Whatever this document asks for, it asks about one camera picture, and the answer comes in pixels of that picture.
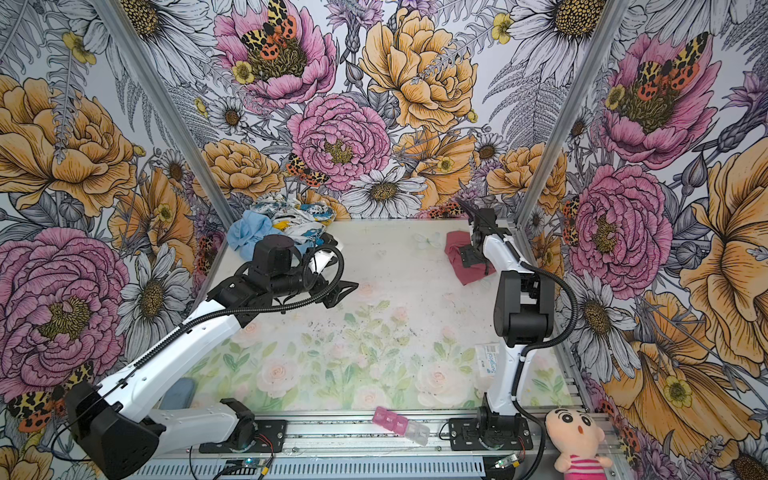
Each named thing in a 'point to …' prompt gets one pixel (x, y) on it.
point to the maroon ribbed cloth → (454, 241)
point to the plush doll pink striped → (576, 436)
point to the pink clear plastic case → (389, 421)
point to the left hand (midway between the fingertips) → (342, 280)
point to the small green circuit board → (251, 461)
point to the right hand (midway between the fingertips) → (482, 262)
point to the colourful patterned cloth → (302, 224)
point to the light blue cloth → (245, 234)
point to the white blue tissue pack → (487, 356)
